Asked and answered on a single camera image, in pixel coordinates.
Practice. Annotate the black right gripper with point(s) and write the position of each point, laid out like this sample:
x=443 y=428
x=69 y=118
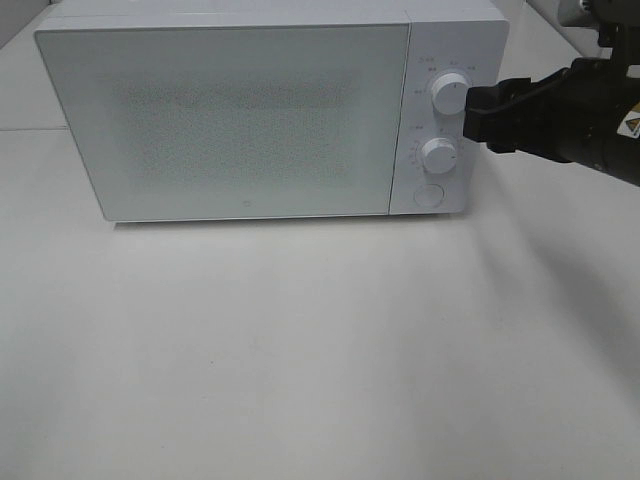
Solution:
x=578 y=115

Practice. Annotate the round white door button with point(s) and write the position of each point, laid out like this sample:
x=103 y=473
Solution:
x=429 y=196

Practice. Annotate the white microwave oven body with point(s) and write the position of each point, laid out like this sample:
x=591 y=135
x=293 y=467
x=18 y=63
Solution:
x=467 y=37

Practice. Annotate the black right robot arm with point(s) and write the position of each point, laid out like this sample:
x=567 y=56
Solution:
x=627 y=173

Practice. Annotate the lower white timer knob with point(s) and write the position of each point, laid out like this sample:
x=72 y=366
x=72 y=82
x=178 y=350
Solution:
x=438 y=156

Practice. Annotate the white microwave door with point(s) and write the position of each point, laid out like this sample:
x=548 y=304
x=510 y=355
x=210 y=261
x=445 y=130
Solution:
x=204 y=124

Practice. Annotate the upper white power knob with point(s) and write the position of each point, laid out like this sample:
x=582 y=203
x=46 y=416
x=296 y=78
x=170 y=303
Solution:
x=449 y=92

